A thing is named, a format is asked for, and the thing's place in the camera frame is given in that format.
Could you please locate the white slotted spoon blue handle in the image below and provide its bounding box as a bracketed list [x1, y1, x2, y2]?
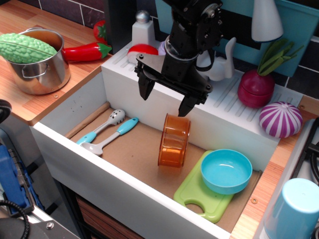
[76, 109, 126, 145]

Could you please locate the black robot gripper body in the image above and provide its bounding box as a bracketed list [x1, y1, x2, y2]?
[135, 34, 213, 105]

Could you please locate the stainless steel pot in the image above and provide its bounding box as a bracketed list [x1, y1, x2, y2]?
[7, 27, 71, 95]

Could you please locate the teal backsplash panel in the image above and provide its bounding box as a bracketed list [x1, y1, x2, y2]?
[156, 0, 319, 76]

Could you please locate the red strawberry toy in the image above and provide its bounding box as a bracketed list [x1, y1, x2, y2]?
[93, 20, 108, 44]

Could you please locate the white toy sink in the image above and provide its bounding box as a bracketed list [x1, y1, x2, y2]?
[31, 48, 298, 239]

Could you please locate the light blue plastic cup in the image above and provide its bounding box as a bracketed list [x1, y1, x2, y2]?
[264, 178, 319, 239]

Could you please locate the white toy faucet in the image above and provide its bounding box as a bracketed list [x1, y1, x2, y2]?
[196, 37, 237, 81]

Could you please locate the blue clamp tool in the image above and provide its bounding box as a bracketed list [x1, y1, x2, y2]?
[0, 130, 45, 213]

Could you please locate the purple striped onion toy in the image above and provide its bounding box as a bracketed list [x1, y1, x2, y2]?
[259, 102, 303, 138]

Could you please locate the green plastic cutting board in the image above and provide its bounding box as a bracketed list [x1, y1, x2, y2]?
[173, 150, 234, 223]

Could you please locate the red chili pepper toy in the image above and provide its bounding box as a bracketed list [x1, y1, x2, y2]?
[62, 42, 112, 62]

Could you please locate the red beet toy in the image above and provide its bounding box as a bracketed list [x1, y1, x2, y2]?
[237, 38, 303, 109]

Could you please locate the orange translucent plastic pot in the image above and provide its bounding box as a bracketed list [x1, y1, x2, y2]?
[158, 114, 191, 168]

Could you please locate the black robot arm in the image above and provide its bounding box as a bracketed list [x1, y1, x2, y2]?
[135, 0, 223, 117]

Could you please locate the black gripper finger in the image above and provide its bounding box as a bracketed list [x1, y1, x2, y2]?
[178, 96, 197, 117]
[138, 74, 155, 100]

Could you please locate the red white sushi toy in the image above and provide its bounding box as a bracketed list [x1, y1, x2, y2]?
[127, 44, 159, 64]

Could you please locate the green bitter melon toy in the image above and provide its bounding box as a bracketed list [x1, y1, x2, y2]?
[0, 33, 57, 64]

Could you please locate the black cable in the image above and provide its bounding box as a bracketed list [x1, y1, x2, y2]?
[0, 200, 31, 239]

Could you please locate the white cone lamp shade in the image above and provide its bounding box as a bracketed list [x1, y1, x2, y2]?
[251, 0, 284, 42]

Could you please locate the white salt shaker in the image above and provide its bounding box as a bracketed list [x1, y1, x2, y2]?
[132, 10, 156, 47]

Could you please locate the blue plastic bowl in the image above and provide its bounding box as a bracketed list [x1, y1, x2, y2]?
[200, 149, 253, 195]

